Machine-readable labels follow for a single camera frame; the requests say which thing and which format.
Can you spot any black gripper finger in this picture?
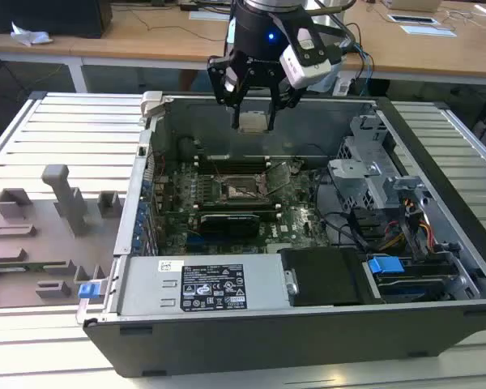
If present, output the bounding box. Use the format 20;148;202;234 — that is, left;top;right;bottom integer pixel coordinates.
207;55;255;130
266;67;308;132

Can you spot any black graphics card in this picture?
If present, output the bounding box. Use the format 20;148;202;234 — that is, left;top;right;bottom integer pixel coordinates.
199;213;262;245

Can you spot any black PC case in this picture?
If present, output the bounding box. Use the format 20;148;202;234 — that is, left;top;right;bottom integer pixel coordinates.
75;91;486;380

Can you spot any black camera cable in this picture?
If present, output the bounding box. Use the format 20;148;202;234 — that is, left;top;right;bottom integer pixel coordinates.
307;0;357;18

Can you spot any black drive bay cover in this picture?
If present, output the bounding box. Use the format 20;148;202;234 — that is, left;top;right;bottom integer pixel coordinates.
279;247;370;307

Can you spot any light grey case handle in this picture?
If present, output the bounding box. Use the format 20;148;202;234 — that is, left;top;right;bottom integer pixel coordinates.
140;91;165;119

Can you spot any beige laptop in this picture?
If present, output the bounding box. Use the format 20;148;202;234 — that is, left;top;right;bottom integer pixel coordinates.
380;0;445;13

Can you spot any silver power supply unit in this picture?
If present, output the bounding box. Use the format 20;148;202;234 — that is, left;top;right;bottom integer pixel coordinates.
117;254;291;317

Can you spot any white paper sheet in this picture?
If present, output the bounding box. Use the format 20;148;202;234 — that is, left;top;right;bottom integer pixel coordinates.
400;24;459;39

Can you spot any long wooden desk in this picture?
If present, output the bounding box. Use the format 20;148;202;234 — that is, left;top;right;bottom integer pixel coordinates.
0;0;236;94

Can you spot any blue cable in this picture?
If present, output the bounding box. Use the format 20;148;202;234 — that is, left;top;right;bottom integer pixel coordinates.
347;39;376;83

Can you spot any wooden desk with papers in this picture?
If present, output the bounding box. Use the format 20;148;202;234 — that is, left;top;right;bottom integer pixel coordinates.
339;0;486;87

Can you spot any silver metal drive cage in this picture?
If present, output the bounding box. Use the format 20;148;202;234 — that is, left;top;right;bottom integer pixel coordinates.
327;115;403;212

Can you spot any grey parts rack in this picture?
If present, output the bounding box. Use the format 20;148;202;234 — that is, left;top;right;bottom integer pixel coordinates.
0;164;126;310

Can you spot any pale paper sheet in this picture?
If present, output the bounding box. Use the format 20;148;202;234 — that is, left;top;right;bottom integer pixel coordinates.
188;11;232;22

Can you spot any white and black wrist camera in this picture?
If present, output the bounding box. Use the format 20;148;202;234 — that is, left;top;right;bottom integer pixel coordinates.
266;11;335;90

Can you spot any black power supply label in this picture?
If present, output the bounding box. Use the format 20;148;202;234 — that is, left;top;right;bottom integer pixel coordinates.
181;263;249;312

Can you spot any white framed tablet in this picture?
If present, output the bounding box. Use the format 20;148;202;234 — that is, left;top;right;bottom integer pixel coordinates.
386;13;441;26

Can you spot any metal socket cover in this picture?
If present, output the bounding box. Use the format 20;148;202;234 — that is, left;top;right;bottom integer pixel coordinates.
262;161;293;193

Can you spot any blue case latch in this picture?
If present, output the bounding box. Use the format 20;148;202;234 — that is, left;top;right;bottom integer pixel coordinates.
77;282;99;301

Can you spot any CPU socket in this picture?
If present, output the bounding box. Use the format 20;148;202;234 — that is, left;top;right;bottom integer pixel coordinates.
217;173;271;203

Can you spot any grey metal bracket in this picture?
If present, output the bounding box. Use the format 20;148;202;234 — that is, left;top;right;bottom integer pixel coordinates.
382;175;427;204

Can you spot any orange yellow red wire bundle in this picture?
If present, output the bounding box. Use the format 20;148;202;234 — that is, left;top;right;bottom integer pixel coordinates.
383;218;437;253

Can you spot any black RAM stick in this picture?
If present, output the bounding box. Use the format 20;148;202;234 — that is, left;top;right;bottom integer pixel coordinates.
198;160;267;173
196;203;283;222

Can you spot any crumpled white paper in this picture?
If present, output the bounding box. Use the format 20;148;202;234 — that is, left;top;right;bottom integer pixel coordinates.
10;21;54;46

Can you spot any large black box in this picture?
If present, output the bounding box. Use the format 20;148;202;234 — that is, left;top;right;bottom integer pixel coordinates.
0;0;113;40

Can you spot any silver CPU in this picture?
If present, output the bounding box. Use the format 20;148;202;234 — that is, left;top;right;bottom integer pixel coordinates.
237;110;269;135

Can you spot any green motherboard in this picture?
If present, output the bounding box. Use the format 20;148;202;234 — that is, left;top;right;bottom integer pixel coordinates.
151;160;333;256

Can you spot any black looped wire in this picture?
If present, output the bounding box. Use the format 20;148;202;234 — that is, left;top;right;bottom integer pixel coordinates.
313;169;370;249

